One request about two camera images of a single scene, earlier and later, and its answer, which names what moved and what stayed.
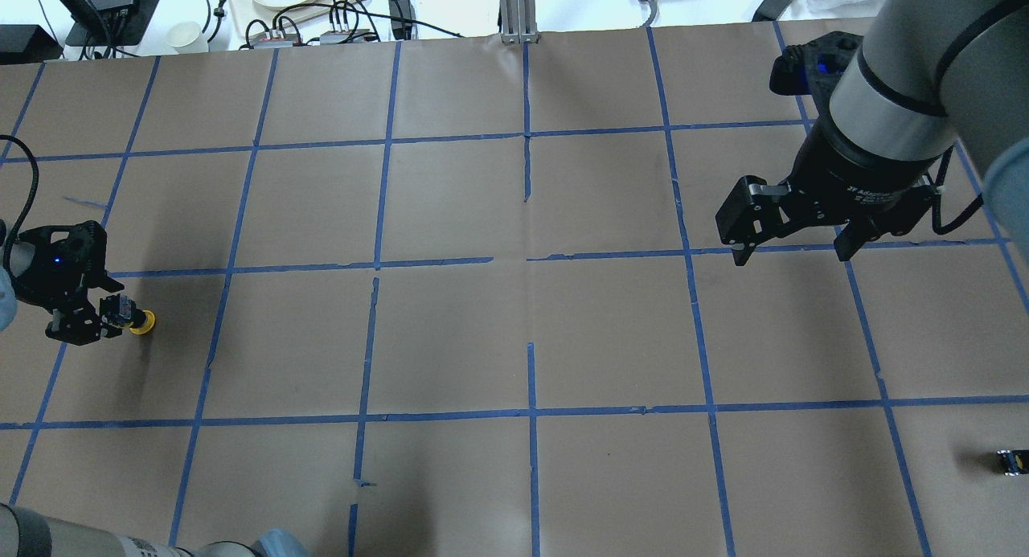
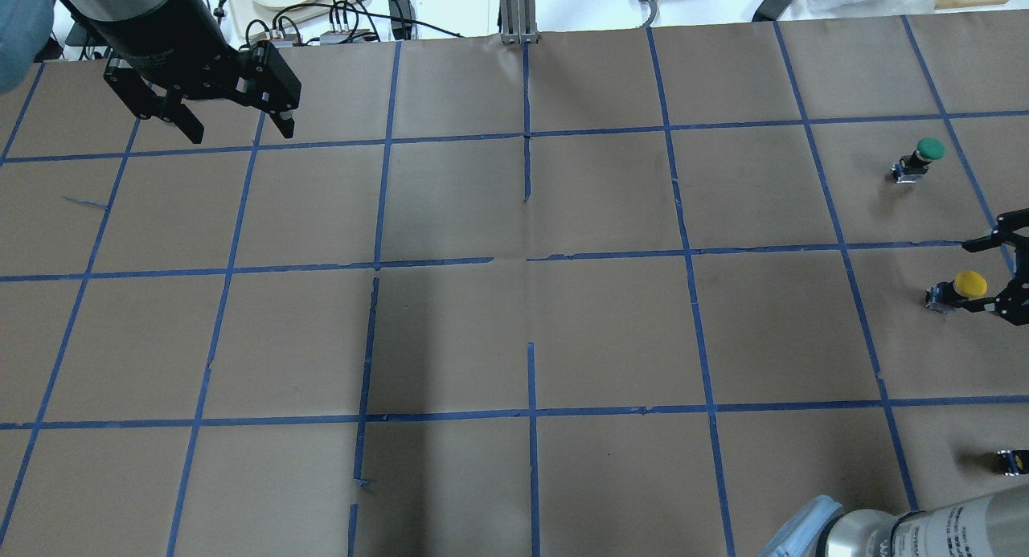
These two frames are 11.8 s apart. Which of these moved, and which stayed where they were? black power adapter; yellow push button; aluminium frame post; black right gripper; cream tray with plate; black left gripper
Moved: yellow push button; black left gripper; black right gripper
Stayed: cream tray with plate; black power adapter; aluminium frame post
